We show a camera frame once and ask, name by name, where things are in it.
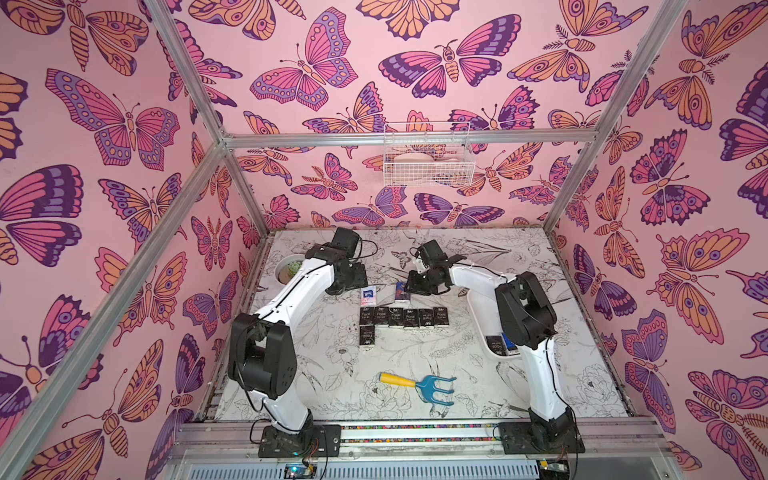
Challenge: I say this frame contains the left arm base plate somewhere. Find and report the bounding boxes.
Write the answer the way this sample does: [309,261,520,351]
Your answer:
[258,424,342,458]

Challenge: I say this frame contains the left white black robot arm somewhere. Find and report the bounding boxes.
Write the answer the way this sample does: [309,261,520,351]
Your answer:
[227,227,368,435]

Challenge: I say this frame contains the green circuit board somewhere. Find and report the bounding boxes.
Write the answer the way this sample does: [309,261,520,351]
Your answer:
[283,463,317,480]

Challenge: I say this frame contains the blue yellow toy rake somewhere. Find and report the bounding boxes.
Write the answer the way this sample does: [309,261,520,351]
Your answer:
[379,372,456,407]

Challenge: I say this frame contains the pink white tissue pack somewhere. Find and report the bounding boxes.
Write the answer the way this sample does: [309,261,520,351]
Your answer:
[360,286,377,308]

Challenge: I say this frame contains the blue red illustrated tissue pack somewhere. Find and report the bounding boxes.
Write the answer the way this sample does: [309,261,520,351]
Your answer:
[394,282,411,305]

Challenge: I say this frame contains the white wire wall basket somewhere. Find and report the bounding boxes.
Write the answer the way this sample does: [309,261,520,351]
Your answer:
[381,129,476,189]

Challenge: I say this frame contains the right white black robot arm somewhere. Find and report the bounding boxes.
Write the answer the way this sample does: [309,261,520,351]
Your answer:
[405,240,575,441]

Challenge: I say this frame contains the black tissue pack in box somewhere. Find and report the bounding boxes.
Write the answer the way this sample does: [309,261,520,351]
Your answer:
[485,336,506,357]

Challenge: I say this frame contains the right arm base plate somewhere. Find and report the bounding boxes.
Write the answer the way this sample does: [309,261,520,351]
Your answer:
[497,421,586,455]

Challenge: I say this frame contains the white bowl with succulent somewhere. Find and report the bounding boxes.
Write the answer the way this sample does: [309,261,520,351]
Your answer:
[274,254,305,285]

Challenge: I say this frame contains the aluminium mounting rail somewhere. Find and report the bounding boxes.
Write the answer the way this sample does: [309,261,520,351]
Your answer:
[171,418,671,461]

